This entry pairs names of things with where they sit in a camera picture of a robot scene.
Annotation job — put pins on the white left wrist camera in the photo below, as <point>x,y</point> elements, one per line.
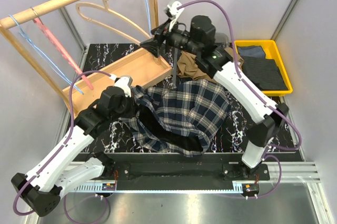
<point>123,82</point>

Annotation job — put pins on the blue wire hanger left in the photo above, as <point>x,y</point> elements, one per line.
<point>25,36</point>

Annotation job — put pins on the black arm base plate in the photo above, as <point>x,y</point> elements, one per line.
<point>210,173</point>

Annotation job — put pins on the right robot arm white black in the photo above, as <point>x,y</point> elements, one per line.
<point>269,117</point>

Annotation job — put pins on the grey plastic bin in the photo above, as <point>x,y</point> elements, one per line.
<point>221,39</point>

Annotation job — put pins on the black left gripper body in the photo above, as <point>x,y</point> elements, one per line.
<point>126,110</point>

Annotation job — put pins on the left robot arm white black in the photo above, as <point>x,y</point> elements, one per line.
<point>41,189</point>

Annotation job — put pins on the navy plaid skirt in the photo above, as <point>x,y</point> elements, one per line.
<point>183,120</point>

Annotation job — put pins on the light wooden hanger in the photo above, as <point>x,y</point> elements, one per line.
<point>104,7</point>

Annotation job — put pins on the blue grey folded cloth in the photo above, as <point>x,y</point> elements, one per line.
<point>251,51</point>

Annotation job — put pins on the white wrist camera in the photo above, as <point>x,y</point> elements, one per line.
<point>173,11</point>
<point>123,82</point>

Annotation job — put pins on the aluminium mounting rail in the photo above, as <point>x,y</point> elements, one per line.
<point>109,186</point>

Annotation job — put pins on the wooden clothes rack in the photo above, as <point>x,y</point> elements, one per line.
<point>145,69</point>

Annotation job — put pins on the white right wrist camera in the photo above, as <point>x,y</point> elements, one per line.
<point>173,11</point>

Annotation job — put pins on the blue wire hanger right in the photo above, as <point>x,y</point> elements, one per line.
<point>148,16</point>

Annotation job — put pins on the pink plastic hanger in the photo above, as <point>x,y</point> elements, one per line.
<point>59,47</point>

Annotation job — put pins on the dark grey folded cloth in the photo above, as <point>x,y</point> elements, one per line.
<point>263,73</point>

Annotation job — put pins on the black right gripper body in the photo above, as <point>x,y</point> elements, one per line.
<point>176,38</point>

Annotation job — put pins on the yellow plastic tray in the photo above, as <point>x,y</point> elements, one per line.
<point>272,52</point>

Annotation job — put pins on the blue wire hanger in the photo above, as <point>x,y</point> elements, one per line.
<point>148,16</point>
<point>25,36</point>

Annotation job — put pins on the tan brown garment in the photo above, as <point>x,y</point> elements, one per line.
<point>187,67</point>

